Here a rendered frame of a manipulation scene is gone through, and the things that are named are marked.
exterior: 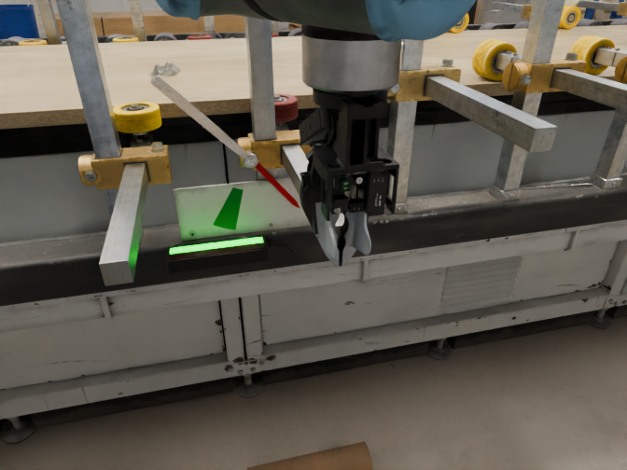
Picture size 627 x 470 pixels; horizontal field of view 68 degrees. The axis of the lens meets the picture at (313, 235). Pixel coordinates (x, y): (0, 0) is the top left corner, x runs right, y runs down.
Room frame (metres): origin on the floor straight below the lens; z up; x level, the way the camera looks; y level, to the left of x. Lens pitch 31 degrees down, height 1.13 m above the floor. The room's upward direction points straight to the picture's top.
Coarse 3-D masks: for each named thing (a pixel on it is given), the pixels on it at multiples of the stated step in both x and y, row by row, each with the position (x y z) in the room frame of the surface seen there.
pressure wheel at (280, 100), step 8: (280, 96) 0.90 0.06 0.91; (288, 96) 0.89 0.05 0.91; (280, 104) 0.84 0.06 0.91; (288, 104) 0.84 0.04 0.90; (296, 104) 0.86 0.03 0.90; (280, 112) 0.83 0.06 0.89; (288, 112) 0.84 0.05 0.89; (296, 112) 0.86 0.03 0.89; (280, 120) 0.83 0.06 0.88; (288, 120) 0.84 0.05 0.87
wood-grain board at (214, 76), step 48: (0, 48) 1.48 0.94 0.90; (48, 48) 1.48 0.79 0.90; (144, 48) 1.48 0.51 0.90; (192, 48) 1.48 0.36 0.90; (240, 48) 1.48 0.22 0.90; (288, 48) 1.48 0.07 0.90; (432, 48) 1.48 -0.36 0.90; (624, 48) 1.48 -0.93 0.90; (0, 96) 0.91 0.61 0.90; (48, 96) 0.91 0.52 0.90; (144, 96) 0.91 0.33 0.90; (192, 96) 0.91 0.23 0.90; (240, 96) 0.91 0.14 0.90
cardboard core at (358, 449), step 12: (360, 444) 0.74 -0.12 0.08; (300, 456) 0.71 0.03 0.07; (312, 456) 0.70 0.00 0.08; (324, 456) 0.70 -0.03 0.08; (336, 456) 0.70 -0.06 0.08; (348, 456) 0.70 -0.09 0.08; (360, 456) 0.70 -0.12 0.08; (252, 468) 0.67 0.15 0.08; (264, 468) 0.67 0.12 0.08; (276, 468) 0.67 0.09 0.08; (288, 468) 0.67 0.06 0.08; (300, 468) 0.67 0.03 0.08; (312, 468) 0.67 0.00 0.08; (324, 468) 0.68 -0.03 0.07; (336, 468) 0.68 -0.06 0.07; (348, 468) 0.68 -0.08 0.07; (360, 468) 0.68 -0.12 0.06; (372, 468) 0.69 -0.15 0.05
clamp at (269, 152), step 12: (276, 132) 0.78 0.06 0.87; (288, 132) 0.78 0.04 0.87; (240, 144) 0.74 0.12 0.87; (252, 144) 0.73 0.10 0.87; (264, 144) 0.74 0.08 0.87; (276, 144) 0.74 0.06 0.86; (288, 144) 0.75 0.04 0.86; (264, 156) 0.74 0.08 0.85; (276, 156) 0.74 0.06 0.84; (264, 168) 0.74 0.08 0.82
